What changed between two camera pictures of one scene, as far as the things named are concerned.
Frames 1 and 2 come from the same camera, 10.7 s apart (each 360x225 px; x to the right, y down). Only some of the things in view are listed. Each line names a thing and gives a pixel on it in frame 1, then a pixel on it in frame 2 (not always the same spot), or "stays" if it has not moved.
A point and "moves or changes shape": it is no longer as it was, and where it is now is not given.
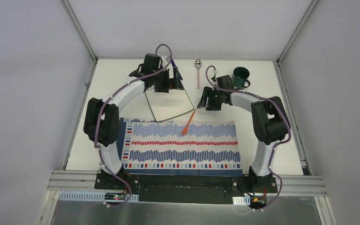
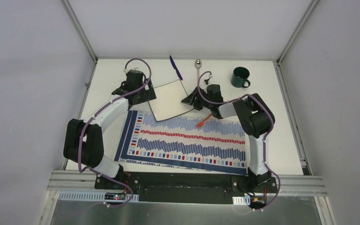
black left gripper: x=168 y=80 → x=141 y=94
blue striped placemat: x=200 y=148 moves or changes shape
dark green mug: x=240 y=76 stays
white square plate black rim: x=164 y=105 stays
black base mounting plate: x=185 y=188 stays
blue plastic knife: x=173 y=64 stays
